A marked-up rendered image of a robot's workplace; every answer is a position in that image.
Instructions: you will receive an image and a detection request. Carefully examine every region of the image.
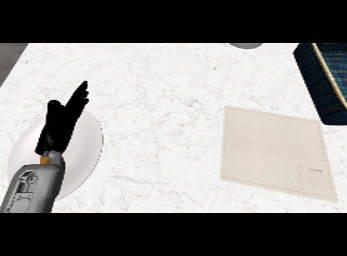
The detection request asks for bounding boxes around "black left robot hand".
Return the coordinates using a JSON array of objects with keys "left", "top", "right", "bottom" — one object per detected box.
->
[{"left": 35, "top": 80, "right": 92, "bottom": 158}]

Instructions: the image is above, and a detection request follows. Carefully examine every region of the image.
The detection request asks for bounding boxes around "beige square placemat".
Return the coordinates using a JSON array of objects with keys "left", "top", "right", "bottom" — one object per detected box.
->
[{"left": 219, "top": 105, "right": 340, "bottom": 203}]

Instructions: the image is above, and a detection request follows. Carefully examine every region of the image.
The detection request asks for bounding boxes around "dark blue wicker basket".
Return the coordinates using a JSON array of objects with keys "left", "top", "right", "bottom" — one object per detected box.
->
[{"left": 293, "top": 42, "right": 347, "bottom": 126}]

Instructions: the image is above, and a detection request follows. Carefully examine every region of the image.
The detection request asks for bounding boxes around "white round plate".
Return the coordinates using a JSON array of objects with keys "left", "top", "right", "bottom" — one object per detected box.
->
[{"left": 7, "top": 109, "right": 106, "bottom": 202}]

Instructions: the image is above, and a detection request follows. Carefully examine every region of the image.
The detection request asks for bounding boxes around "grey round object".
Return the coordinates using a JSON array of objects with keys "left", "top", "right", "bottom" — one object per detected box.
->
[{"left": 228, "top": 42, "right": 265, "bottom": 50}]

